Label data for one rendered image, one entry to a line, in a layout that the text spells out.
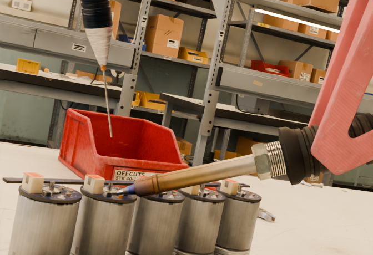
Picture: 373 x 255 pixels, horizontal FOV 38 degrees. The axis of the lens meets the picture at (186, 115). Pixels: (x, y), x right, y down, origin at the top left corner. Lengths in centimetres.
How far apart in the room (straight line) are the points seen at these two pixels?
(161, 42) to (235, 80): 173
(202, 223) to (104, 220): 6
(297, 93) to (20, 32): 145
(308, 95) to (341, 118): 277
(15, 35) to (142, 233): 226
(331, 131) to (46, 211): 11
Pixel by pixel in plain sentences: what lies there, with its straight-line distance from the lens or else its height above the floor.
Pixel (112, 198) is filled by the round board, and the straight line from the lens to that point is 23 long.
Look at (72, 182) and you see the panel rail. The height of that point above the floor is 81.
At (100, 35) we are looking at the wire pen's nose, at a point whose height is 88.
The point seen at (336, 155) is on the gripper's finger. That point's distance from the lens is 22.
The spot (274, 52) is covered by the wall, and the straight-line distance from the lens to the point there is 531.
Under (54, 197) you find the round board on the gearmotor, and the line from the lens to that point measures 22.
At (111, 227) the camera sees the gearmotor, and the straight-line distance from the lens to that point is 23.
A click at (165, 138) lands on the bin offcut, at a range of 59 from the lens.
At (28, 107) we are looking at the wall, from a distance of 465.
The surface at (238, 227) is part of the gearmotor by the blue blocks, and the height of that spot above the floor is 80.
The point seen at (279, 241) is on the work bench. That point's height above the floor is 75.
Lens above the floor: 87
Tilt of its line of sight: 4 degrees down
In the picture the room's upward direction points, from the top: 11 degrees clockwise
